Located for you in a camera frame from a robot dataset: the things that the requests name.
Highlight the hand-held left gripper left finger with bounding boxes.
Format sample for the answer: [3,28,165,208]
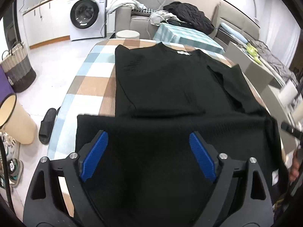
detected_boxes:
[23,130,109,227]

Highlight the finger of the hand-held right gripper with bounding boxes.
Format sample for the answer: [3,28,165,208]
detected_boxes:
[280,120,303,145]

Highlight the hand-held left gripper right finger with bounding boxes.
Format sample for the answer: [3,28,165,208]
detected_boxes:
[189,131,275,227]

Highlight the black sweater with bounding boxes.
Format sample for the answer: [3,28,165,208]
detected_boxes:
[74,42,288,227]

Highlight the white clothes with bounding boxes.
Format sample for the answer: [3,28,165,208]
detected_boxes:
[105,0,147,15]

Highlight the person's right hand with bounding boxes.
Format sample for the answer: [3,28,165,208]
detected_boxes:
[288,149,301,183]

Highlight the grey side cabinet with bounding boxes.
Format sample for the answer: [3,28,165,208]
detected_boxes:
[225,41,284,88]
[260,84,303,156]

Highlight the black slipper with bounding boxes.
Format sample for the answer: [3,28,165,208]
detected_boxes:
[38,107,58,145]

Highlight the grey blanket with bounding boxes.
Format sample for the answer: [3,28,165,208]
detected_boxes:
[248,40,303,93]

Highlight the plaid tablecloth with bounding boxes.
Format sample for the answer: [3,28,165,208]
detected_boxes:
[46,38,270,220]

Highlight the beige waste bin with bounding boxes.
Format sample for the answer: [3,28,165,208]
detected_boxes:
[0,93,37,145]

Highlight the sneaker on floor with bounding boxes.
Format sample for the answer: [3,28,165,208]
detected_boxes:
[0,158,24,188]

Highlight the yellow-green toy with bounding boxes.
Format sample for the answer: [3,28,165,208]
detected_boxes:
[246,44,262,64]

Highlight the light blue pillow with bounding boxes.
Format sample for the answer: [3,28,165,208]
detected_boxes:
[219,22,248,43]

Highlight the woven laundry basket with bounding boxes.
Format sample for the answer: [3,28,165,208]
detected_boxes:
[0,41,37,93]

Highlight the purple bag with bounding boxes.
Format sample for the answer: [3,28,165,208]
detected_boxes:
[0,66,13,100]

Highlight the teal checkered cloth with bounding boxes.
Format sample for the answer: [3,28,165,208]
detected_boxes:
[153,23,225,55]

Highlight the white washing machine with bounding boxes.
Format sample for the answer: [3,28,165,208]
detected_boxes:
[69,0,108,41]

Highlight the white round stool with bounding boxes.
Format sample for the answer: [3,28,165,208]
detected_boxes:
[116,30,140,39]

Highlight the grey sofa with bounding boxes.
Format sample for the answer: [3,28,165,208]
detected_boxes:
[115,2,261,45]

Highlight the white cabinet with wooden counter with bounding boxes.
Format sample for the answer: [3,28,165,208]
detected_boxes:
[22,0,71,49]

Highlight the black jacket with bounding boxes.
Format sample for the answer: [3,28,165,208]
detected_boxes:
[163,2,215,35]

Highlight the grey white garment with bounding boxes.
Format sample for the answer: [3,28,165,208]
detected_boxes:
[149,11,180,26]

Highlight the black white checkered pillow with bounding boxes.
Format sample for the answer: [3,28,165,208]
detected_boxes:
[131,8,154,17]

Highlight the dark glass door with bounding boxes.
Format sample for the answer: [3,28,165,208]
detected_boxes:
[3,5,22,51]

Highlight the black cable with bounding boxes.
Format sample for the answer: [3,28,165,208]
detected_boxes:
[0,136,15,210]

